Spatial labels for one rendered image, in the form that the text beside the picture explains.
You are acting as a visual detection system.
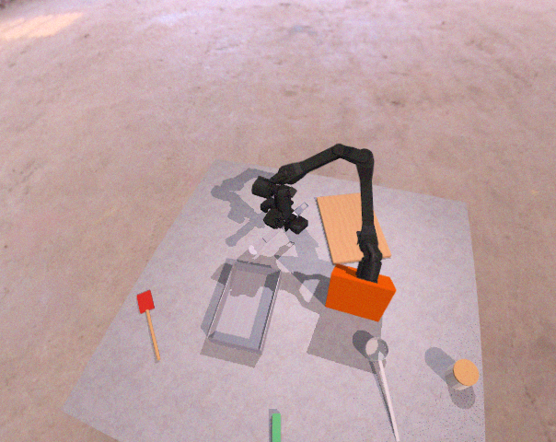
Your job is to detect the white long-handled ladle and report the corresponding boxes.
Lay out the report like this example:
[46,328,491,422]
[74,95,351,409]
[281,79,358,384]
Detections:
[364,337,400,442]

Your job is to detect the red spatula with wooden handle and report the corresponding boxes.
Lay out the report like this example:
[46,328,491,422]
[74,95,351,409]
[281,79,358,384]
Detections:
[137,290,160,360]

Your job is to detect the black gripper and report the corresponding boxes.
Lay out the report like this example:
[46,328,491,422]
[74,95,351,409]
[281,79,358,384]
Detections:
[261,197,308,234]

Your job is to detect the grey rectangular roasting tin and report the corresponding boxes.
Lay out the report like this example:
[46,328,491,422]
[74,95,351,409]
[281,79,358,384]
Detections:
[207,262,282,355]

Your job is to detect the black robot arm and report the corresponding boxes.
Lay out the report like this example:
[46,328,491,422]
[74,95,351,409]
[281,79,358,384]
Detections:
[251,144,383,283]

